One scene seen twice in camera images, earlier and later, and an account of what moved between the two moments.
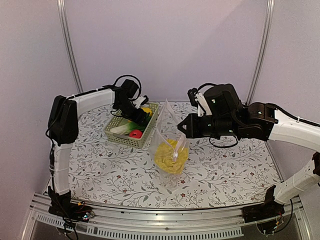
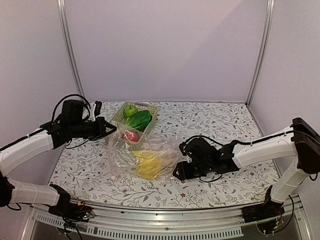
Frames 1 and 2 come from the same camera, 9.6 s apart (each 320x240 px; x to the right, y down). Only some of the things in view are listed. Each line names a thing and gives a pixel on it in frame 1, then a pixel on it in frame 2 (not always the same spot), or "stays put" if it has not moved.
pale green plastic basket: (135, 137) stays put
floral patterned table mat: (104, 174) stays put
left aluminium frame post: (65, 28) stays put
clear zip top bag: (169, 149) → (131, 156)
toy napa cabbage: (170, 158) → (148, 164)
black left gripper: (138, 117) → (101, 123)
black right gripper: (192, 132) → (183, 173)
